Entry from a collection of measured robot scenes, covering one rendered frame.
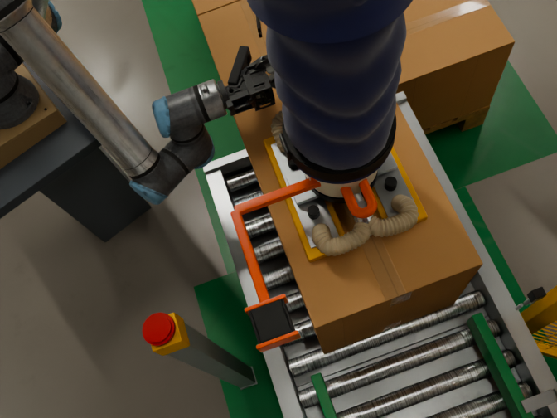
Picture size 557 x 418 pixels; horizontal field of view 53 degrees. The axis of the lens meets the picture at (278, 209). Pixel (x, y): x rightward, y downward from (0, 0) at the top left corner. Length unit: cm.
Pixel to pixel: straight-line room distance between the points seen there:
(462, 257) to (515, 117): 140
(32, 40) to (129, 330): 143
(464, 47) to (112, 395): 184
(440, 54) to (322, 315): 114
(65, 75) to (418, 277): 86
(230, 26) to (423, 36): 71
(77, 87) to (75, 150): 60
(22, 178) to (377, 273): 113
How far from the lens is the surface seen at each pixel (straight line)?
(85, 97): 127
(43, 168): 185
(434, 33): 212
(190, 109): 132
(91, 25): 321
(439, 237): 131
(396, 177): 133
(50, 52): 124
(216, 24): 222
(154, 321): 122
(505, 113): 263
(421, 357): 164
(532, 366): 165
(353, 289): 126
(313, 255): 126
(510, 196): 245
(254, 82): 132
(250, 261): 115
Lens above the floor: 217
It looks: 66 degrees down
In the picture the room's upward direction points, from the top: 19 degrees counter-clockwise
